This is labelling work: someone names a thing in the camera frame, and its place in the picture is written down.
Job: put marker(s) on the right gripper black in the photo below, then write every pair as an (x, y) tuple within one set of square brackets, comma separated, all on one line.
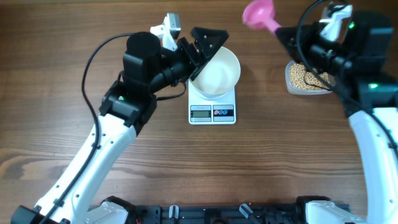
[(291, 47)]

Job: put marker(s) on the white bowl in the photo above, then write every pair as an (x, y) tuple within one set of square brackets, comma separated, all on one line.
[(219, 76)]

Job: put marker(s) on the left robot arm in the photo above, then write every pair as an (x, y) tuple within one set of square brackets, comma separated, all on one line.
[(125, 109)]

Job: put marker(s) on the white kitchen scale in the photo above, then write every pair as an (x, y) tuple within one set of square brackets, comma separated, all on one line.
[(206, 109)]

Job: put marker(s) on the clear plastic container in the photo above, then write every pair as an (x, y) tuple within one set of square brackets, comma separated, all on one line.
[(295, 91)]

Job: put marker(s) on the pink measuring scoop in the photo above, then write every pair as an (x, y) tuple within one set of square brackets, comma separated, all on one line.
[(260, 14)]

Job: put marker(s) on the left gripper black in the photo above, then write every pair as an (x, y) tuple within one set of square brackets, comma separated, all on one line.
[(196, 62)]

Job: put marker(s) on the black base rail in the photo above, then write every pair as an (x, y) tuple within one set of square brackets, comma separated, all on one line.
[(269, 214)]

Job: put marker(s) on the pile of dried soybeans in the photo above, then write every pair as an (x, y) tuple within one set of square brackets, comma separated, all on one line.
[(304, 80)]

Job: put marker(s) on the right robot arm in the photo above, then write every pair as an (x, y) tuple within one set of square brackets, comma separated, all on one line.
[(368, 95)]

